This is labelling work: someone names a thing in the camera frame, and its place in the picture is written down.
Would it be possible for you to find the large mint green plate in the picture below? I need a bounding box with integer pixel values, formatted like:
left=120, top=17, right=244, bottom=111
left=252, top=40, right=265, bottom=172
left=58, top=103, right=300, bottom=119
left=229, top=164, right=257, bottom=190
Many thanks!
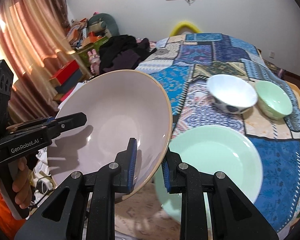
left=153, top=125, right=264, bottom=228

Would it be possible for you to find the large pink bowl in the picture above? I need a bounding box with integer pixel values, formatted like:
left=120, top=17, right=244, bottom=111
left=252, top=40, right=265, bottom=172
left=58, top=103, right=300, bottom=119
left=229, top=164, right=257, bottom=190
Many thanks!
left=47, top=70, right=173, bottom=191

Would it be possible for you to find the white bowl with dark spots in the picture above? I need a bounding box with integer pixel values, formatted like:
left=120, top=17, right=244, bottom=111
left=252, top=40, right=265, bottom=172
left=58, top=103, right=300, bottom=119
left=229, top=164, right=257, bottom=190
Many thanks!
left=206, top=74, right=258, bottom=114

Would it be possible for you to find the small mint green bowl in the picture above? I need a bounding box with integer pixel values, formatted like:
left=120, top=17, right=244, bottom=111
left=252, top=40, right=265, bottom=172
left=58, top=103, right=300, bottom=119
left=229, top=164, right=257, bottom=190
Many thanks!
left=254, top=81, right=293, bottom=120

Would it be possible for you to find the left hand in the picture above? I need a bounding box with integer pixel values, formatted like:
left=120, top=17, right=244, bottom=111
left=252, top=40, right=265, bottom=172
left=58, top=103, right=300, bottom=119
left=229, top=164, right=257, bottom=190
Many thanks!
left=12, top=157, right=32, bottom=209

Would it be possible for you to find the white paper sheet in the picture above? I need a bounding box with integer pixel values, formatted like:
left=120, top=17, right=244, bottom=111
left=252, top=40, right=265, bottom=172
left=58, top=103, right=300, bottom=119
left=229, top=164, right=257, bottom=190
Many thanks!
left=58, top=79, right=94, bottom=113

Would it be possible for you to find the red box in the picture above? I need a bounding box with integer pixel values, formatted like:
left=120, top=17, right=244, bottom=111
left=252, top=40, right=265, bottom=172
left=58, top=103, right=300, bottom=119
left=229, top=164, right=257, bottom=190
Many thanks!
left=49, top=60, right=79, bottom=87

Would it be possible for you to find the green box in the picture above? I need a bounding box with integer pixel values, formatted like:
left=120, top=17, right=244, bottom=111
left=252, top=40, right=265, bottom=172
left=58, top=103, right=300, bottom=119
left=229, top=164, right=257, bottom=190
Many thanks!
left=76, top=36, right=109, bottom=67

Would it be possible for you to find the pink curtain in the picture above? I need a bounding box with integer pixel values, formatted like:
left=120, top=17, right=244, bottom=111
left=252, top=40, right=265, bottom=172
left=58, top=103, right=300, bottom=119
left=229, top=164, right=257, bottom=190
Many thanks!
left=0, top=0, right=79, bottom=123

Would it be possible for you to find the black clothes pile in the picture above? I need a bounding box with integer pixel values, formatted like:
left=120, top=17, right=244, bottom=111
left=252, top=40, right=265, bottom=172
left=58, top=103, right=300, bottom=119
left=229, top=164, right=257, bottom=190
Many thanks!
left=98, top=35, right=157, bottom=75

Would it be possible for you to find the grey green plush toy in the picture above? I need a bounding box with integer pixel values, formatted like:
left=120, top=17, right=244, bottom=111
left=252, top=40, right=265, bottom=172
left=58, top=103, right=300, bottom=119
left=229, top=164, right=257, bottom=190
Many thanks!
left=87, top=13, right=120, bottom=38

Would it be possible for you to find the blue patchwork tablecloth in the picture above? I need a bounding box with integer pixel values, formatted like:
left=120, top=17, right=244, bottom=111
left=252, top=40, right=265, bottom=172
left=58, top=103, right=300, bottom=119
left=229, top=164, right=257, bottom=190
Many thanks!
left=115, top=31, right=300, bottom=240

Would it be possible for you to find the yellow chair back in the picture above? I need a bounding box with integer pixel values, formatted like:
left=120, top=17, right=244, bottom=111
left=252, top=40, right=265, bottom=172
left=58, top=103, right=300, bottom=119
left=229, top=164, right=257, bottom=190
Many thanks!
left=169, top=21, right=200, bottom=37

